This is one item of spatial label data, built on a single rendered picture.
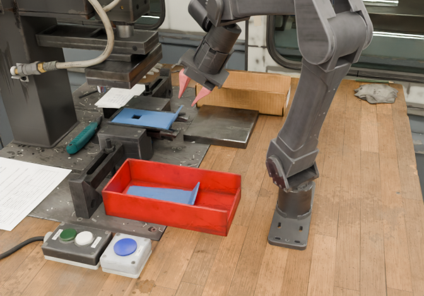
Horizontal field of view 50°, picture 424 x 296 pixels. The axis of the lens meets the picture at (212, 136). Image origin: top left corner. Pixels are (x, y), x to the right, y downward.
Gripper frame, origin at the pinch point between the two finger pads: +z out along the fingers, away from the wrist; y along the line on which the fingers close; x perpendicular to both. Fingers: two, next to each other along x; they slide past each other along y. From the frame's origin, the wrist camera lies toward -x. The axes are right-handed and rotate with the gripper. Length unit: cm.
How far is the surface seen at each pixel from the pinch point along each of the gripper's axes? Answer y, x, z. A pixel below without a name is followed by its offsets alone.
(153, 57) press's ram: 11.4, -3.8, -2.1
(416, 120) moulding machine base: -64, -58, -3
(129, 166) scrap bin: 2.7, 12.7, 14.6
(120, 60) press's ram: 16.0, 3.5, -1.3
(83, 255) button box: -0.4, 37.3, 14.6
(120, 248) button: -5.1, 35.0, 11.0
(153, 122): 4.0, 1.4, 9.5
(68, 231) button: 4.4, 33.7, 16.1
